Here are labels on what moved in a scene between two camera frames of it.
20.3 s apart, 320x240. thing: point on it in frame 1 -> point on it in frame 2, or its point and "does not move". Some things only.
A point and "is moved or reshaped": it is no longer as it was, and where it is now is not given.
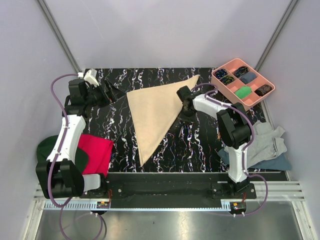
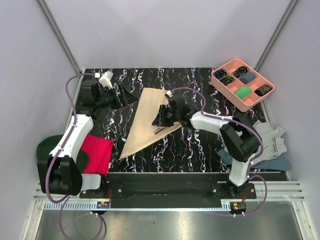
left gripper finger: (111, 96) -> (125, 99)
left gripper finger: (115, 90) -> (124, 91)
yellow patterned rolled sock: (227, 79) does not move
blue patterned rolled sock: (220, 73) does not move
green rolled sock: (243, 92) does not move
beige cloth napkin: (153, 109) is moved or reshaped
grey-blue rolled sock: (248, 77) does not move
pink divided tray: (244, 84) does not move
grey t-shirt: (266, 144) does not move
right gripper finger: (181, 131) -> (158, 120)
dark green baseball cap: (46, 145) does not move
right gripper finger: (186, 119) -> (169, 122)
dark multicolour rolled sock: (241, 71) does not move
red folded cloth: (99, 151) does not move
